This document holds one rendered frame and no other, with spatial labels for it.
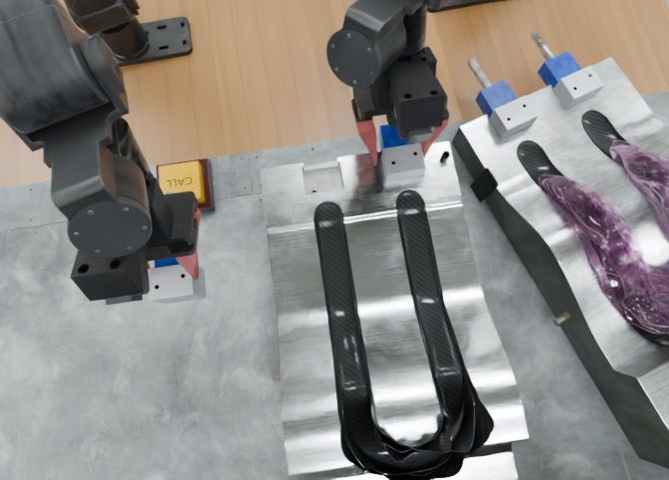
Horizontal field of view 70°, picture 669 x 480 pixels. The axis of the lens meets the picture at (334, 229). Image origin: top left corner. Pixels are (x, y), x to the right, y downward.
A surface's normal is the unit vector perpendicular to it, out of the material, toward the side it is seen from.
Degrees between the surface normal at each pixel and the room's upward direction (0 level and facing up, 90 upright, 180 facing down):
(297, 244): 2
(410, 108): 60
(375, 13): 24
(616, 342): 0
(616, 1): 0
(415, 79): 30
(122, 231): 64
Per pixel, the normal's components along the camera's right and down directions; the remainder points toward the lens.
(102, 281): 0.13, 0.73
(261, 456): -0.02, -0.25
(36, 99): 0.32, 0.56
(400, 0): 0.20, -0.56
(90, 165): -0.20, -0.62
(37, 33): 0.07, -0.04
